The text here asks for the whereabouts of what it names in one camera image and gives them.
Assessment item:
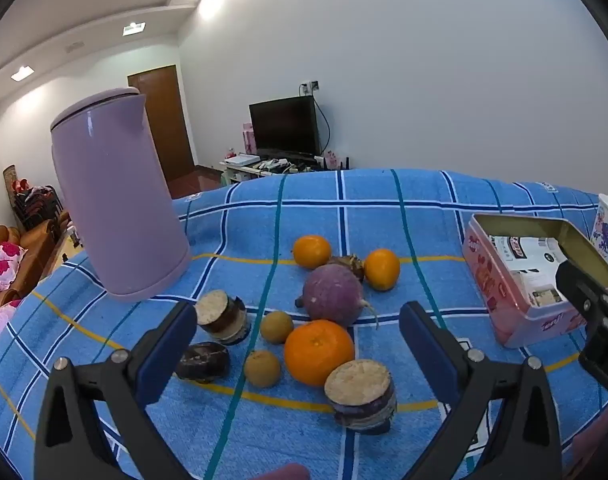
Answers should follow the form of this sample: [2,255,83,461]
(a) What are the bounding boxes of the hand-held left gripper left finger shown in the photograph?
[33,301,199,480]

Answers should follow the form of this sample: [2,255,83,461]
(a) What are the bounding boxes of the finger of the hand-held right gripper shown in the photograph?
[555,259,608,328]

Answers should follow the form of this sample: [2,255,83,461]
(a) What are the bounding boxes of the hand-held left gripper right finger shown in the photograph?
[399,301,564,480]

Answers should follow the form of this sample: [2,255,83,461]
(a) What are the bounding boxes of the cut sugarcane piece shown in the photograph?
[324,359,397,435]
[175,342,231,384]
[194,290,252,346]

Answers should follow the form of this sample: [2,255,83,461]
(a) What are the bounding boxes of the small orange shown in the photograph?
[364,248,401,291]
[293,235,333,269]

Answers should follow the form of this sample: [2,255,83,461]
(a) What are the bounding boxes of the pink tin box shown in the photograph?
[461,212,608,349]

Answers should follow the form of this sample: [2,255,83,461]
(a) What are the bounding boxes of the brown longan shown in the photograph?
[260,311,295,345]
[244,350,282,388]

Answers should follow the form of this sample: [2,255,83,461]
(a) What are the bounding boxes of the large orange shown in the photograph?
[284,320,355,387]

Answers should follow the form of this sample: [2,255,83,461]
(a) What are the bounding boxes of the round purple radish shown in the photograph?
[295,263,381,330]

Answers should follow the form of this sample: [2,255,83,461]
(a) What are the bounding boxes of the dark brown mangosteen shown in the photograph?
[329,255,367,281]

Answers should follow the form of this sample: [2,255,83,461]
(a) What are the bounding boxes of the person's right forearm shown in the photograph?
[566,400,608,480]

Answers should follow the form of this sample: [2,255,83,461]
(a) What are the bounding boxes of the printed paper liner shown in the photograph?
[488,234,570,309]

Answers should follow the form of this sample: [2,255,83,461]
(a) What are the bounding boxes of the lavender electric kettle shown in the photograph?
[50,87,191,303]

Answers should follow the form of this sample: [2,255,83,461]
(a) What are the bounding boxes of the orange leather sofa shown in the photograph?
[0,210,71,311]

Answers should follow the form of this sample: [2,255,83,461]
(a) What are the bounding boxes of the stacked dark chairs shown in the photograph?
[11,185,65,231]

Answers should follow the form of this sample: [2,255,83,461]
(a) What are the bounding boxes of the white television stand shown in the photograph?
[220,152,352,187]

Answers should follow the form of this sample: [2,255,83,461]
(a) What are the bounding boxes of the black wifi router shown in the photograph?
[316,152,352,171]

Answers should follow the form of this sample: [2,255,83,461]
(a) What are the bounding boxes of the brown wooden door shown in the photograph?
[127,65,195,183]

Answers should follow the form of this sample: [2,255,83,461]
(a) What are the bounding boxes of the black flat television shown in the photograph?
[249,96,321,157]

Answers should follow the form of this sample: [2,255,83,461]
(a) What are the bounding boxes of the black television cable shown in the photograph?
[314,95,333,154]

